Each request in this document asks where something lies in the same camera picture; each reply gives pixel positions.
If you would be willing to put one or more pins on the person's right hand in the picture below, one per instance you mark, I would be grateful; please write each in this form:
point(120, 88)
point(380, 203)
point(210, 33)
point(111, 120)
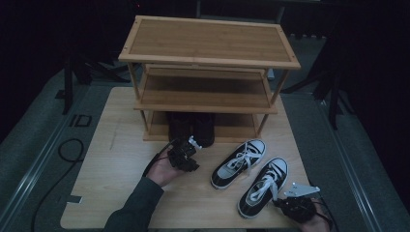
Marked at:
point(314, 226)

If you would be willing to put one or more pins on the black white canvas sneaker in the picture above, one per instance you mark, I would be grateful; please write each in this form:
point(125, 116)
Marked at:
point(278, 166)
point(225, 174)

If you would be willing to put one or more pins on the wooden three-tier shoe rack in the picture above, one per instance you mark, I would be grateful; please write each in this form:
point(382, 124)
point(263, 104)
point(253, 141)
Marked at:
point(206, 42)

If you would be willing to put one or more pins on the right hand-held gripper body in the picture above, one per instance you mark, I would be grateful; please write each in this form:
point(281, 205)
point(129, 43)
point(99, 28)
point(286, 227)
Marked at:
point(299, 209)

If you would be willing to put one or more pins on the metal floor rail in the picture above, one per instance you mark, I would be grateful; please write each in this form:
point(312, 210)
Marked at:
point(30, 175)
point(354, 180)

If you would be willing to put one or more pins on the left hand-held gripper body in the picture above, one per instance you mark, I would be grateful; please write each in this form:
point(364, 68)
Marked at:
point(180, 154)

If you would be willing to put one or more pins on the person's left hand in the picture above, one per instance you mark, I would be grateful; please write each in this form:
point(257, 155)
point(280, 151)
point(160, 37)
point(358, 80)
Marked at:
point(162, 172)

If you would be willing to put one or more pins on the black lace-up shoe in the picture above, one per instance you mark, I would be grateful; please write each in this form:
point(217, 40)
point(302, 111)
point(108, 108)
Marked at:
point(180, 129)
point(203, 132)

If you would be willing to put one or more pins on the black metal stand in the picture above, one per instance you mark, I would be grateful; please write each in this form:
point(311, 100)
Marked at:
point(333, 106)
point(67, 93)

